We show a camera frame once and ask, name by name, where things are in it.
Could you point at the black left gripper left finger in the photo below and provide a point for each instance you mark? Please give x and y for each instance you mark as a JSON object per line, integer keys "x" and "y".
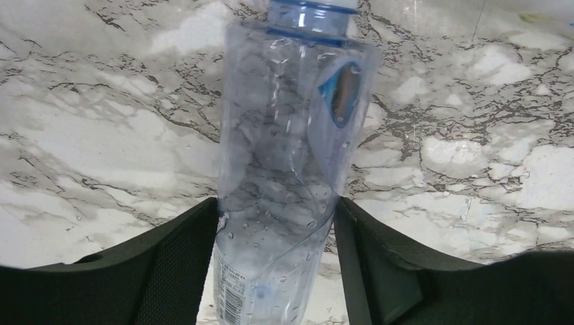
{"x": 156, "y": 277}

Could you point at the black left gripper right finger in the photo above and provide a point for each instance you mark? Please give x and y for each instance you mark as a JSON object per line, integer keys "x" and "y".
{"x": 389, "y": 278}

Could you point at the blue label clear bottle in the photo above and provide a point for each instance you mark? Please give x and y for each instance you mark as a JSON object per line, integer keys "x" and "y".
{"x": 296, "y": 90}

